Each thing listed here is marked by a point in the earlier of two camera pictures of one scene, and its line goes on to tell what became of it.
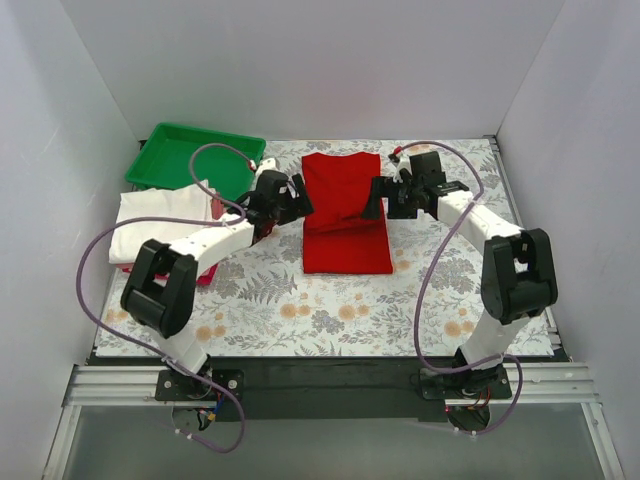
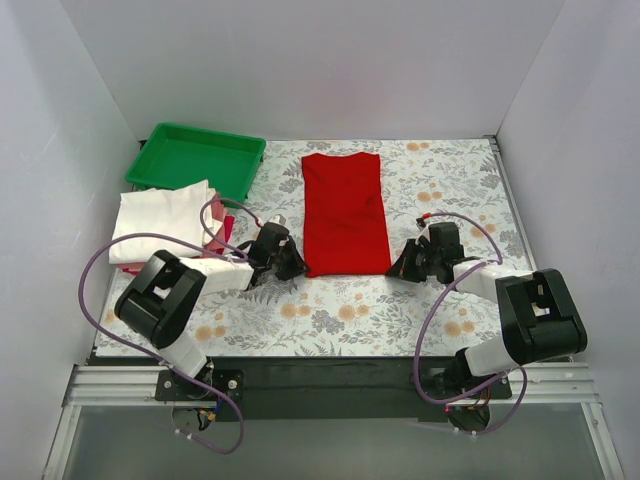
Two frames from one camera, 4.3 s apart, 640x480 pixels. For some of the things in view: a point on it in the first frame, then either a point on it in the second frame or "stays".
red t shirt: x=336 y=239 stays
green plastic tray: x=164 y=160 stays
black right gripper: x=391 y=196 → x=414 y=261
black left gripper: x=291 y=198 → x=285 y=257
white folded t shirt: x=190 y=201 stays
